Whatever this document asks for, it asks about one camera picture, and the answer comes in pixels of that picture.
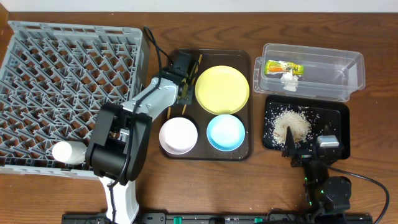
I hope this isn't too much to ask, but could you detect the white round bowl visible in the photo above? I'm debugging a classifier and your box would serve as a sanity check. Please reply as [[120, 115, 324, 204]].
[[159, 117, 198, 155]]

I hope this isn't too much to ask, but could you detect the black rectangular tray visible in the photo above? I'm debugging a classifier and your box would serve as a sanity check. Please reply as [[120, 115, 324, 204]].
[[262, 95, 350, 159]]

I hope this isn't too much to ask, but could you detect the light blue round bowl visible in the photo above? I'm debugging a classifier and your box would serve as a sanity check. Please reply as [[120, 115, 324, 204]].
[[206, 114, 246, 152]]

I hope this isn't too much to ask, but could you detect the white paper cup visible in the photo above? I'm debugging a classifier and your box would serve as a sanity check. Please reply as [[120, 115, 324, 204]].
[[52, 141, 87, 165]]

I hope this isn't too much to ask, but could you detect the yellow round plate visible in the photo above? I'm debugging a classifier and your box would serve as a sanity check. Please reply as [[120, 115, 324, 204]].
[[195, 65, 250, 115]]

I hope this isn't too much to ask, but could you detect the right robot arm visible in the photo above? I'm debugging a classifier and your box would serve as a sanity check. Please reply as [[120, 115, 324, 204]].
[[282, 128, 351, 223]]

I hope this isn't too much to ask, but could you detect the grey plastic dish rack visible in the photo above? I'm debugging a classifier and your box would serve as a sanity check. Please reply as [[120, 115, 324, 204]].
[[1, 21, 150, 180]]

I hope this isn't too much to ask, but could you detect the clear plastic bin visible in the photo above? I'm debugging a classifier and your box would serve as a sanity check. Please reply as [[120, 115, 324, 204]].
[[253, 44, 366, 102]]

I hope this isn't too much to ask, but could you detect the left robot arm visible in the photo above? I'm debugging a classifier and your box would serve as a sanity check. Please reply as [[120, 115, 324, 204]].
[[85, 51, 199, 223]]

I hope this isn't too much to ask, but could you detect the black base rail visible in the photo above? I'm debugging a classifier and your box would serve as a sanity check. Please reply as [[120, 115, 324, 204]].
[[61, 211, 374, 224]]

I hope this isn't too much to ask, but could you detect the yellow snack wrapper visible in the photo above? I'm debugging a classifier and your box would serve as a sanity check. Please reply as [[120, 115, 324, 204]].
[[264, 60, 304, 76]]

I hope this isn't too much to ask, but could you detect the wooden chopstick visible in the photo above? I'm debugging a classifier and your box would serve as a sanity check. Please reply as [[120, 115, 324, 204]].
[[182, 54, 202, 115], [167, 107, 171, 119]]

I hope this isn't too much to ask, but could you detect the white tissue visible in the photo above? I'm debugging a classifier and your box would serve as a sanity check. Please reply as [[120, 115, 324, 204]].
[[280, 70, 299, 92]]

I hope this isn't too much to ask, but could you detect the rice pile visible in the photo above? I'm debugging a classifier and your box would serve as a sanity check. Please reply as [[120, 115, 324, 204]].
[[263, 105, 320, 149]]

